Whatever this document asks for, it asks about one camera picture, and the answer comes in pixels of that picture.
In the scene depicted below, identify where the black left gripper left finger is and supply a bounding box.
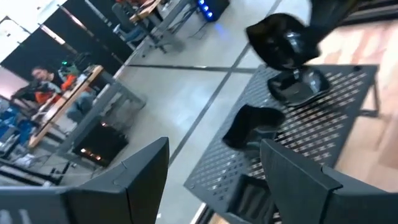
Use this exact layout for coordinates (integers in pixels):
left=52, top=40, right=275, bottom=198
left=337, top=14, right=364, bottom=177
left=0, top=137, right=170, bottom=224

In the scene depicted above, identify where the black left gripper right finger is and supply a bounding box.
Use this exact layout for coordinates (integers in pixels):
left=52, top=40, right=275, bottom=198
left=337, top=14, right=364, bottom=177
left=260, top=138, right=398, bottom=224

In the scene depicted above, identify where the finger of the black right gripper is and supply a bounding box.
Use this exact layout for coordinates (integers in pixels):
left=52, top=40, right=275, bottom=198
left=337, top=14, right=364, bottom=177
left=305, top=0, right=360, bottom=45

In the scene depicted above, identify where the black hexagonal bowl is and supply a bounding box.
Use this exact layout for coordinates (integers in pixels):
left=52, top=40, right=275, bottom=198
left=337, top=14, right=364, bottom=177
left=267, top=66, right=331, bottom=107

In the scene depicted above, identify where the black computer tower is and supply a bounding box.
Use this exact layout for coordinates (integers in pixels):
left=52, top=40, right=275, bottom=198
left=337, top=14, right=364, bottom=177
left=72, top=121, right=129, bottom=168

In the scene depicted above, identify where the black perforated metal shelf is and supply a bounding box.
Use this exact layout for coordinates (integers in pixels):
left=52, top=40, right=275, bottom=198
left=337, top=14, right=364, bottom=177
left=183, top=63, right=381, bottom=224

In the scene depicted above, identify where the wooden background desk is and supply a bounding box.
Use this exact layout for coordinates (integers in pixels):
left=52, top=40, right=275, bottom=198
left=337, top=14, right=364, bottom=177
left=27, top=64, right=105, bottom=149

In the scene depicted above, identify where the black box with blue lights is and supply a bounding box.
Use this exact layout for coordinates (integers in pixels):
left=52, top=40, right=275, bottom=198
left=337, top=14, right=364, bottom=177
left=195, top=0, right=231, bottom=23

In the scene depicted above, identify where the person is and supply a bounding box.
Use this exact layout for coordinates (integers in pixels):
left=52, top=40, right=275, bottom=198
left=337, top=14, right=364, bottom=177
left=12, top=65, right=77, bottom=105

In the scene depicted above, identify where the grey office chair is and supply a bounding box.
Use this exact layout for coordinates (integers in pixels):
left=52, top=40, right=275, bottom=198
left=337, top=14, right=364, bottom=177
left=111, top=2, right=147, bottom=43

